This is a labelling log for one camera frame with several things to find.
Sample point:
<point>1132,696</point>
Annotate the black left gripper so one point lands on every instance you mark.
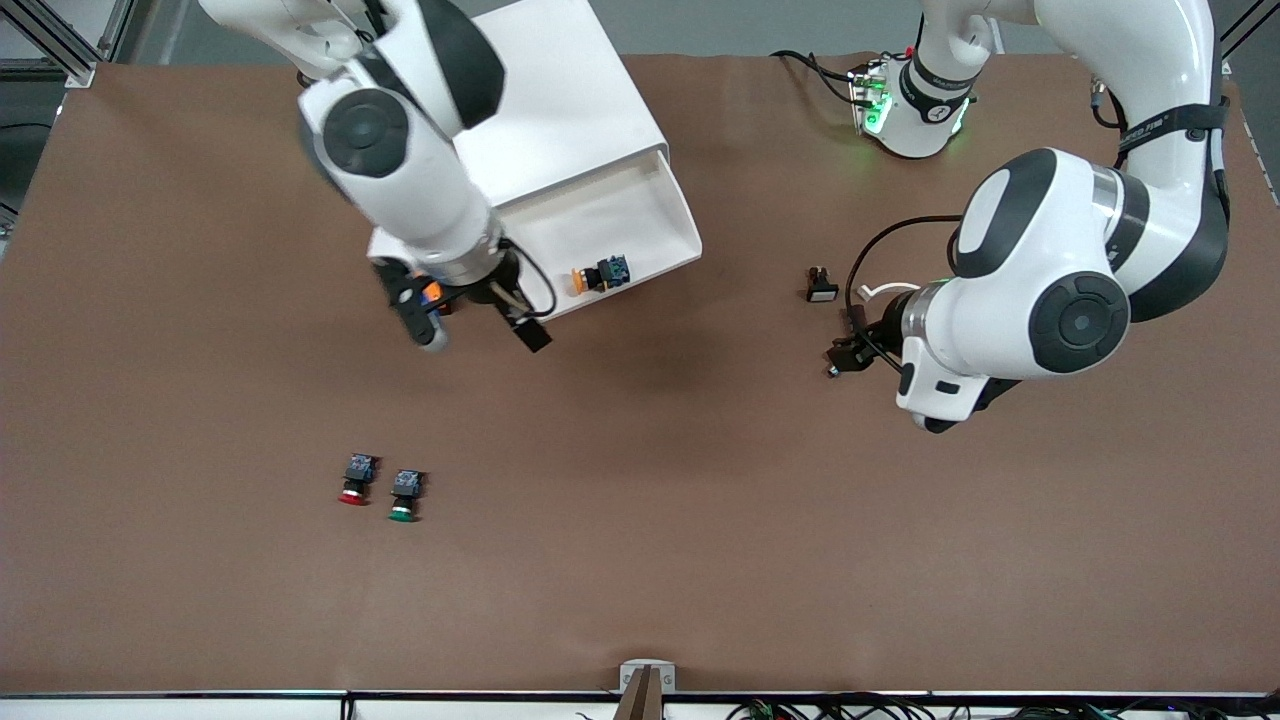
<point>884,336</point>

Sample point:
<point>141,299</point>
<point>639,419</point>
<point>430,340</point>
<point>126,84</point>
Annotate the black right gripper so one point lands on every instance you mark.
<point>492,289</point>

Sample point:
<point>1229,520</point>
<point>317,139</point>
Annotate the green-lit arm base panel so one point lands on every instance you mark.
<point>870,95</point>

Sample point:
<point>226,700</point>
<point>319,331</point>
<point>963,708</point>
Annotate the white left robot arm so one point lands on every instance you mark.
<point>1080,250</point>

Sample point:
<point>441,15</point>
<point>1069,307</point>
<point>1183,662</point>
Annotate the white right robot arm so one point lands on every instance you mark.
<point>420,180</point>

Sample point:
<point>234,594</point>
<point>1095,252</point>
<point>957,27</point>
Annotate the green push button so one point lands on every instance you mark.
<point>404,496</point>

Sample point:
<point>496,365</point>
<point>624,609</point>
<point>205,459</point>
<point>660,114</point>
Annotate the grey metal table bracket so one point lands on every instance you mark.
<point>630,670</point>

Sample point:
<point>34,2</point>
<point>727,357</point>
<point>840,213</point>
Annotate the aluminium frame profile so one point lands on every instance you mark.
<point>70,50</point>

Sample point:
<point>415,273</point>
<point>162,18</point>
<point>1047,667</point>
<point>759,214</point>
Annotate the black square white-faced switch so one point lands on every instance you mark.
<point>820,287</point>

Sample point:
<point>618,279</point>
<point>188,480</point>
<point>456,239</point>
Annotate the orange button box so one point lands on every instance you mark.
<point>432,294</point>

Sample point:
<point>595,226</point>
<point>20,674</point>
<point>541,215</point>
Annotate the red push button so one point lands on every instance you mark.
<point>356,480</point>

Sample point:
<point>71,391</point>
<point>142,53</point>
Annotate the yellow push button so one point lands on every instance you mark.
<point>600,275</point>

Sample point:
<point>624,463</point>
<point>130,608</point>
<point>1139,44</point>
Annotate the white curved plastic bracket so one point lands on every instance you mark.
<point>885,290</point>

